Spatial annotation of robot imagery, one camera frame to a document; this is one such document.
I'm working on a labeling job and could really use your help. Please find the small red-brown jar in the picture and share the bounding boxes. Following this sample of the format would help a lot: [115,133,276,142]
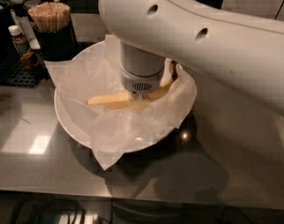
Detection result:
[21,51,39,70]

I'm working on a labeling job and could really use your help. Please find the black container far left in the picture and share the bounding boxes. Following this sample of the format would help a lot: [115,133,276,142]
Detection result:
[0,0,14,60]

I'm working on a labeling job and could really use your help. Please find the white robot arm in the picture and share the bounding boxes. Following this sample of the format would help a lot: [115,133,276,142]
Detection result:
[98,0,284,116]

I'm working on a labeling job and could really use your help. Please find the white bowl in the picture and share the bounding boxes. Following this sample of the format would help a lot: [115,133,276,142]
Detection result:
[53,40,192,154]

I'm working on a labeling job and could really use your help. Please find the white paper liner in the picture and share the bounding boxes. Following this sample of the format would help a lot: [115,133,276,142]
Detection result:
[43,34,198,172]

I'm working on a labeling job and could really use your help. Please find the black chopstick holder cup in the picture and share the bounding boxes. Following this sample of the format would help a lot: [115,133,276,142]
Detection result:
[35,22,78,62]

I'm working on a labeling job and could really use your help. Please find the yellow banana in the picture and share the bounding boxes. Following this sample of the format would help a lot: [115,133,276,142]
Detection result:
[86,61,178,110]

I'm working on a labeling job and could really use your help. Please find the grey lidded shaker jar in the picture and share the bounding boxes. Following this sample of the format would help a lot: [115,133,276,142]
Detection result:
[9,0,27,17]

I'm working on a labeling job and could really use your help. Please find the bundle of wooden chopsticks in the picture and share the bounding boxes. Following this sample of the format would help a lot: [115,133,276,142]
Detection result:
[28,2,70,33]

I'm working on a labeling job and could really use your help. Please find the black grid mat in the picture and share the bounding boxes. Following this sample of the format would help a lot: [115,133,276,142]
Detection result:
[0,45,50,88]

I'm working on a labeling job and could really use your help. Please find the white flat packet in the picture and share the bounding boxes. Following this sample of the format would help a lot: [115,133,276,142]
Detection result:
[10,9,41,50]

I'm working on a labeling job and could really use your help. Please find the small brown sauce bottle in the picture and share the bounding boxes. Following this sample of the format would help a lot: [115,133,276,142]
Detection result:
[8,25,30,55]

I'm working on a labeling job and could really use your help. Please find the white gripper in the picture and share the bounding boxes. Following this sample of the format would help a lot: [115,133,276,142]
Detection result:
[121,65,164,113]

